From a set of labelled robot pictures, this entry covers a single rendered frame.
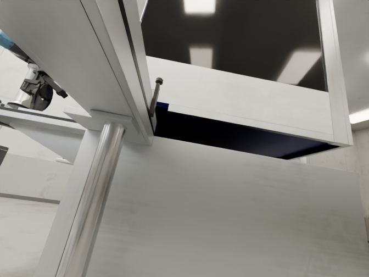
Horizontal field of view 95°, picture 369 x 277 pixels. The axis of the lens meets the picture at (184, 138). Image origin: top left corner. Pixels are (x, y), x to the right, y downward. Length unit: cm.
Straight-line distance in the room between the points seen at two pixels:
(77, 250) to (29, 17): 34
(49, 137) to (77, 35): 65
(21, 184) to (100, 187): 488
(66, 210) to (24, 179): 459
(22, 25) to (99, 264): 57
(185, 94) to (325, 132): 57
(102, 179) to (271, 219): 53
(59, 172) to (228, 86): 463
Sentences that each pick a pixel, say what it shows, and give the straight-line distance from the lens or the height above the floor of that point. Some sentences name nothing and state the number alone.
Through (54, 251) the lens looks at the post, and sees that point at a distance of 68.
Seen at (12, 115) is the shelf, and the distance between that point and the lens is 84.
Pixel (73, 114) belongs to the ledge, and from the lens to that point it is 55.
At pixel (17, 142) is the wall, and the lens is 545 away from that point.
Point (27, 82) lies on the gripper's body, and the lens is 100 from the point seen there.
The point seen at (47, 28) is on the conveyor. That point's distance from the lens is 24.
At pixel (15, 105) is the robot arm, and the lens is 134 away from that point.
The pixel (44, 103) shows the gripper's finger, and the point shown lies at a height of 98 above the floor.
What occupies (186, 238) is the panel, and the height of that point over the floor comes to 58.
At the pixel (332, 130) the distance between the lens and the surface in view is 90.
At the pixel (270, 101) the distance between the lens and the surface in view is 78.
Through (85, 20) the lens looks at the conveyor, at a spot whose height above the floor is 84.
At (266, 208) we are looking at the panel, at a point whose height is 70.
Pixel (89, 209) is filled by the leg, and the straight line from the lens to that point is 39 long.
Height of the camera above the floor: 71
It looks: 17 degrees up
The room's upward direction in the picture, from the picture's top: 10 degrees clockwise
